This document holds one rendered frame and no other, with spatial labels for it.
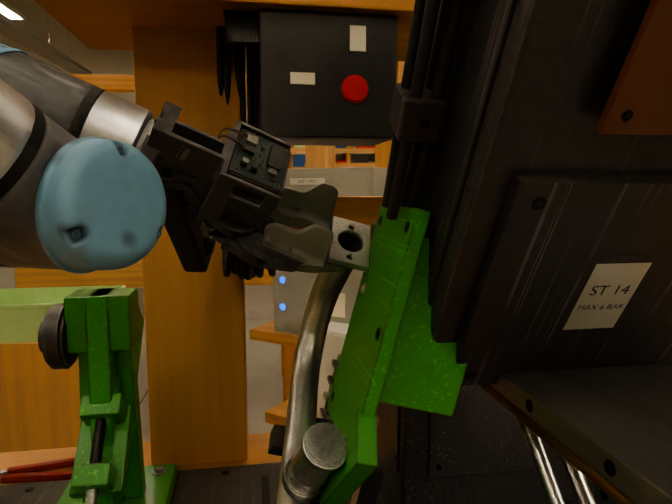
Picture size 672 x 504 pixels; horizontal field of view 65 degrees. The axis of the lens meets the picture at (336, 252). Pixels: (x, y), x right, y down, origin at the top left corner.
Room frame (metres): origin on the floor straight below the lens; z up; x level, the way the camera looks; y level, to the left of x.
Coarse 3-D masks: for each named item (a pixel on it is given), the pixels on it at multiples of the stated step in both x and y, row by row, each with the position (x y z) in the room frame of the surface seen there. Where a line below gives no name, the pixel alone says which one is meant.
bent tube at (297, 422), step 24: (336, 240) 0.51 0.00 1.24; (360, 240) 0.52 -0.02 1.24; (336, 264) 0.50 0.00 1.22; (360, 264) 0.50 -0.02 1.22; (312, 288) 0.57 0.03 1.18; (336, 288) 0.54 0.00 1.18; (312, 312) 0.56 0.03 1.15; (312, 336) 0.56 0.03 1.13; (312, 360) 0.55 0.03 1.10; (312, 384) 0.53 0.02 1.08; (288, 408) 0.52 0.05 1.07; (312, 408) 0.51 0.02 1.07; (288, 432) 0.49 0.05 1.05; (288, 456) 0.47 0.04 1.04
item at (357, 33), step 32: (288, 32) 0.66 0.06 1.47; (320, 32) 0.67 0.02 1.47; (352, 32) 0.67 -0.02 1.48; (384, 32) 0.68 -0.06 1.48; (288, 64) 0.66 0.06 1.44; (320, 64) 0.67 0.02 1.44; (352, 64) 0.67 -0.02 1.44; (384, 64) 0.68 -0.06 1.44; (288, 96) 0.66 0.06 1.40; (320, 96) 0.67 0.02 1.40; (352, 96) 0.67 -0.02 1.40; (384, 96) 0.68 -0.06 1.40; (288, 128) 0.66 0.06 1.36; (320, 128) 0.67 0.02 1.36; (352, 128) 0.67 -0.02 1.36; (384, 128) 0.68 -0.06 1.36
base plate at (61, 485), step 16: (256, 464) 0.71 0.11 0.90; (272, 464) 0.71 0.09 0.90; (64, 480) 0.67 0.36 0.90; (176, 480) 0.67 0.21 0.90; (192, 480) 0.67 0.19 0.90; (208, 480) 0.67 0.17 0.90; (224, 480) 0.67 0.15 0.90; (240, 480) 0.67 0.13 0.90; (256, 480) 0.67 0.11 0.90; (272, 480) 0.67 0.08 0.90; (384, 480) 0.67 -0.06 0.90; (0, 496) 0.63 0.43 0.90; (16, 496) 0.63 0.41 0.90; (32, 496) 0.63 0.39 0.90; (48, 496) 0.63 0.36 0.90; (176, 496) 0.63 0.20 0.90; (192, 496) 0.63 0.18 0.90; (208, 496) 0.63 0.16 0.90; (224, 496) 0.63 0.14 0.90; (240, 496) 0.63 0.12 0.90; (256, 496) 0.63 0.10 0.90; (272, 496) 0.63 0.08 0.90; (384, 496) 0.63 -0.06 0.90
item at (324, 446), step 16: (320, 432) 0.40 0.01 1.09; (336, 432) 0.41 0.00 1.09; (304, 448) 0.39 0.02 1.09; (320, 448) 0.39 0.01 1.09; (336, 448) 0.40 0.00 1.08; (288, 464) 0.44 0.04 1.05; (304, 464) 0.40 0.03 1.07; (320, 464) 0.38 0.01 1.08; (336, 464) 0.39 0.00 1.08; (288, 480) 0.43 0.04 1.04; (304, 480) 0.41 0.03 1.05; (320, 480) 0.41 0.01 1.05; (304, 496) 0.42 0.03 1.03
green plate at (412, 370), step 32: (384, 224) 0.49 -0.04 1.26; (416, 224) 0.41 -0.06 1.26; (384, 256) 0.46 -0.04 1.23; (416, 256) 0.41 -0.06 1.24; (384, 288) 0.43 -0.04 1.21; (416, 288) 0.42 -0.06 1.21; (352, 320) 0.50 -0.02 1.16; (384, 320) 0.41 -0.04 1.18; (416, 320) 0.42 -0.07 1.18; (352, 352) 0.47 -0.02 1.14; (384, 352) 0.40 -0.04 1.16; (416, 352) 0.42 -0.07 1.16; (448, 352) 0.42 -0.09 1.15; (352, 384) 0.44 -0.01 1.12; (384, 384) 0.42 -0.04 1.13; (416, 384) 0.42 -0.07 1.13; (448, 384) 0.42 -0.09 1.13
